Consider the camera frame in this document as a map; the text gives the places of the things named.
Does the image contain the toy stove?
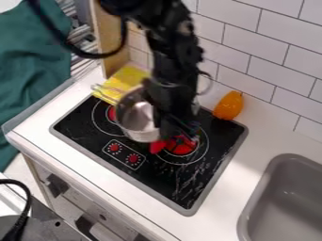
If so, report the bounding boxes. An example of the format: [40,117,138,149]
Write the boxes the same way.
[47,93,250,217]

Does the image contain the black cable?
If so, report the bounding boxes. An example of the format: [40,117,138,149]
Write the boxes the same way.
[26,0,129,60]
[0,178,35,241]

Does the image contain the toy sink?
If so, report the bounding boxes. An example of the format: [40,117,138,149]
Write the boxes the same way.
[234,153,322,241]

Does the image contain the wooden panel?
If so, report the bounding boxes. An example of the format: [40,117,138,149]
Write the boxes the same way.
[88,0,133,79]

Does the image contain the red toy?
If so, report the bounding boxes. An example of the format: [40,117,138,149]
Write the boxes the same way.
[148,138,169,155]

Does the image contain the orange toy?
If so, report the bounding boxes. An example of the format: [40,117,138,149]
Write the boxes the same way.
[211,90,246,121]

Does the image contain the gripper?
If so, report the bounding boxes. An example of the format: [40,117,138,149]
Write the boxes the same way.
[140,74,203,143]

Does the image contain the green cloth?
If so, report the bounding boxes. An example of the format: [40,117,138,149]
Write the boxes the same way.
[0,0,76,173]

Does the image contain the silver pot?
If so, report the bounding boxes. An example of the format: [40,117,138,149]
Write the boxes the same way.
[114,86,164,144]

